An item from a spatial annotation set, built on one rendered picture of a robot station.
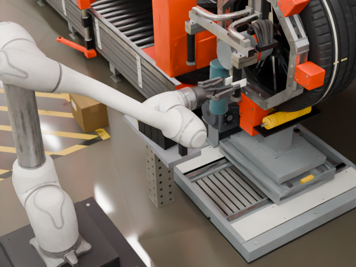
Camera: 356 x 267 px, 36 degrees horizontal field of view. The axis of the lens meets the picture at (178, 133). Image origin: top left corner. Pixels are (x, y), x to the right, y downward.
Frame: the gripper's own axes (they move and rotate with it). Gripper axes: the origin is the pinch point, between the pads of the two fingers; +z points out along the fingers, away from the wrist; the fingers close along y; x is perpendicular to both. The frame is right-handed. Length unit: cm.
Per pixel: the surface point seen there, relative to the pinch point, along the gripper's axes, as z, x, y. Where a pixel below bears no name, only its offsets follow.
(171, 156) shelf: -21.9, -38.0, -14.6
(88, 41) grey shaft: 9, -64, -183
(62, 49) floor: 0, -83, -216
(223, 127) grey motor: 24, -56, -39
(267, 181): 26, -68, -5
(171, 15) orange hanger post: 6, 3, -60
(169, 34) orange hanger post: 5, -6, -61
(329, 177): 55, -70, 8
